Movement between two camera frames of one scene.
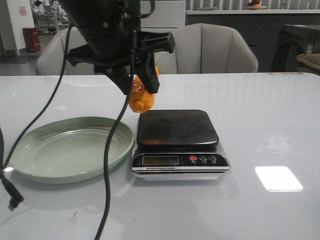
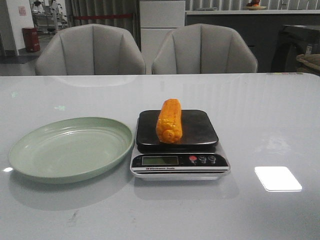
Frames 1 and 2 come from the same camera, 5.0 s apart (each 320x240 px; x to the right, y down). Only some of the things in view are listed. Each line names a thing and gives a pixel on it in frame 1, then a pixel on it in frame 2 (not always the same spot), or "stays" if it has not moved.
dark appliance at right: [292, 41] stays
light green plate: [70, 149] stays
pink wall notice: [23, 11] stays
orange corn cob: [141, 99] -> [169, 125]
